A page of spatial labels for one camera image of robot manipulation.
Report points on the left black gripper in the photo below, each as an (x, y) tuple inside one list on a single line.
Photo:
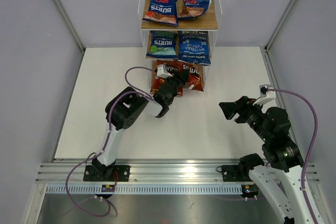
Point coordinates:
[(181, 77)]

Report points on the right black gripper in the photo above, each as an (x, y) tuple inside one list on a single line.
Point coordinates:
[(242, 106)]

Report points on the small red Doritos bag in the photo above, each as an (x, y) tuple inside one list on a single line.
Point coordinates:
[(195, 78)]

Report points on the large red Doritos bag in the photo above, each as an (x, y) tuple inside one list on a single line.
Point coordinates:
[(172, 66)]

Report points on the Kettle sea salt vinegar bag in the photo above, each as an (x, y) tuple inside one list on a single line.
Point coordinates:
[(194, 47)]

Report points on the Burts sea salt vinegar bag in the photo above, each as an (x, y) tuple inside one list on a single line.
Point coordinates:
[(162, 45)]

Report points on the Burts spicy chilli bag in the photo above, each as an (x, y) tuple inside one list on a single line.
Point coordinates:
[(162, 11), (194, 9)]

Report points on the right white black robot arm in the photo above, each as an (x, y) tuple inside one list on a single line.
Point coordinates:
[(292, 202)]

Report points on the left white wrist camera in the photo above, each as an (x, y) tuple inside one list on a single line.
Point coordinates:
[(162, 72)]

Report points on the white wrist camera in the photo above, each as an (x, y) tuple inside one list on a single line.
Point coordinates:
[(266, 95), (162, 72)]

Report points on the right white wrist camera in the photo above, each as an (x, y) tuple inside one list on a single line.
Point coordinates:
[(266, 95)]

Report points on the white wire wooden shelf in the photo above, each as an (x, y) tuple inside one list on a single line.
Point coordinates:
[(209, 22)]

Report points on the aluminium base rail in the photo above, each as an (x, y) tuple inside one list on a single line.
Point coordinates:
[(147, 171)]

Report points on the white slotted cable duct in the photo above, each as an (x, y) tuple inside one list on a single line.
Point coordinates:
[(146, 189)]

